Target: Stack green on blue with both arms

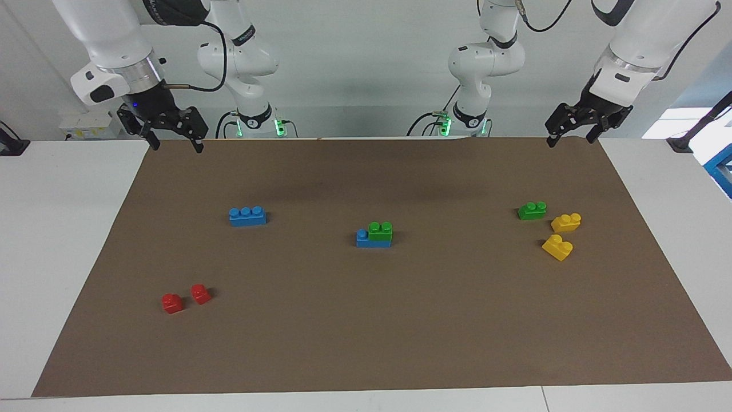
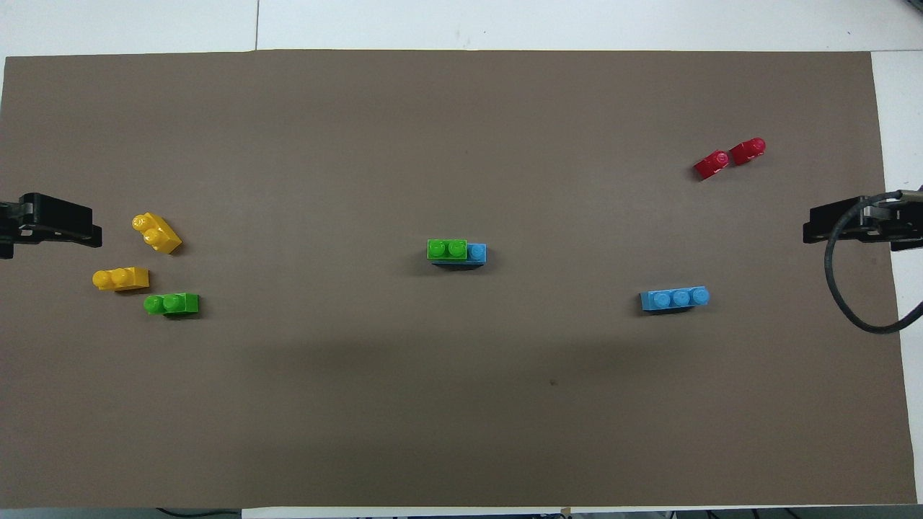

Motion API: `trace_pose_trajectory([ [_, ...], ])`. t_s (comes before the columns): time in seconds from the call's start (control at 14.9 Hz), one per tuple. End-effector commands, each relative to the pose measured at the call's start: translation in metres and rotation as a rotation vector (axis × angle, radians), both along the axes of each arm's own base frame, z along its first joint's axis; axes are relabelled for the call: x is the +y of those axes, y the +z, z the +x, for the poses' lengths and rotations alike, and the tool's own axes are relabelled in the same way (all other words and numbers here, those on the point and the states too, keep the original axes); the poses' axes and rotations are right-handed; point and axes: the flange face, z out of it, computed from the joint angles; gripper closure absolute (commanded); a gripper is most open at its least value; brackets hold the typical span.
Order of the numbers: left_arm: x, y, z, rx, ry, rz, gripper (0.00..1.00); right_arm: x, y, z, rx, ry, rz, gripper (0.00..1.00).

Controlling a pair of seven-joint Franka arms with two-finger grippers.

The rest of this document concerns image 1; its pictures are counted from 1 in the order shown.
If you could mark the black stand with foot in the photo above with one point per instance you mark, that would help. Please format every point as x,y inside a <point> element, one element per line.
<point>680,143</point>

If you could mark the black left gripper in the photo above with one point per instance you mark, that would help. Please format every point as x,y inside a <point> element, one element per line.
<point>603,107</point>

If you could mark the white flat panel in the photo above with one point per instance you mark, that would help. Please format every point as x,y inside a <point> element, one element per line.
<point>675,123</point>

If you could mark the blue metal frame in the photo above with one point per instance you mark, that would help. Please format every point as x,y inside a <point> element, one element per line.
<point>721,169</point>

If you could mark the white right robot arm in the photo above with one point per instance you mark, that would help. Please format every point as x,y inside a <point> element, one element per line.
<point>108,34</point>

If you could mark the white power strip box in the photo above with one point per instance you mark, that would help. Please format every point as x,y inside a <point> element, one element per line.
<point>86,127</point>

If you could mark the yellow two-stud toy brick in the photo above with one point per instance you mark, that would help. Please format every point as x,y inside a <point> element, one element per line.
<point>557,248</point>
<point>566,222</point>

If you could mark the green two-stud toy brick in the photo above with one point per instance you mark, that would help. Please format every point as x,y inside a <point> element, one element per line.
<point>532,211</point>
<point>380,232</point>

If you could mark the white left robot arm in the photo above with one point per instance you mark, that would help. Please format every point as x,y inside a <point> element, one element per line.
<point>486,57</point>

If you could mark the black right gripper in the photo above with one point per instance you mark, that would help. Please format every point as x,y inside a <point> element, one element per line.
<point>151,106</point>

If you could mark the red single-stud toy brick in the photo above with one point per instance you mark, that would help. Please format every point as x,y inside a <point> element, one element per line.
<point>201,294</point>
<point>172,304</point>

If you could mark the blue three-stud toy brick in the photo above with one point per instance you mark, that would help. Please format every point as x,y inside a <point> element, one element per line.
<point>247,217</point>
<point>366,240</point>

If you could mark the brown table mat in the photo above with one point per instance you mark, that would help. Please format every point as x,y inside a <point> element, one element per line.
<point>372,320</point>

